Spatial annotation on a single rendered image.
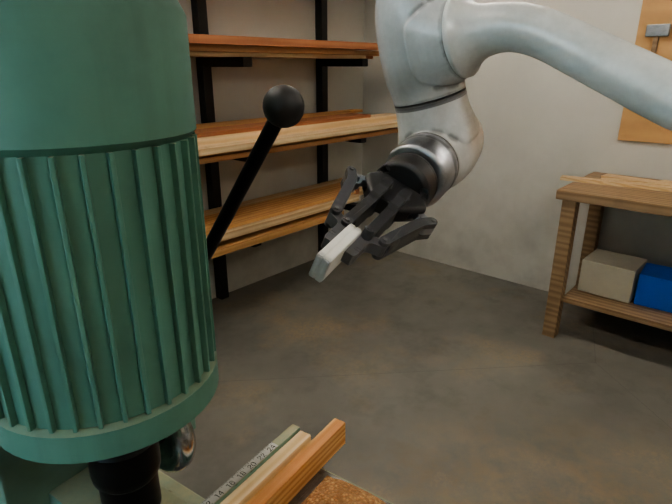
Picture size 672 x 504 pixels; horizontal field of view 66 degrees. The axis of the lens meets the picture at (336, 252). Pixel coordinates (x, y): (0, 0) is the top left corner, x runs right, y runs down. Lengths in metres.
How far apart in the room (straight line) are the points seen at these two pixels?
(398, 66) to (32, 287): 0.52
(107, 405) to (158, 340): 0.05
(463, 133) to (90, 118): 0.52
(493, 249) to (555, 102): 1.07
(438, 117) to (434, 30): 0.11
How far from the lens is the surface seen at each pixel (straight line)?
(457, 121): 0.73
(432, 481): 2.14
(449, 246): 4.06
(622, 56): 0.66
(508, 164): 3.73
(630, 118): 3.46
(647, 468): 2.47
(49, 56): 0.33
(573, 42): 0.66
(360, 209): 0.56
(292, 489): 0.78
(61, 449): 0.42
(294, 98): 0.43
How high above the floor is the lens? 1.46
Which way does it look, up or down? 20 degrees down
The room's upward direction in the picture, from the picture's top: straight up
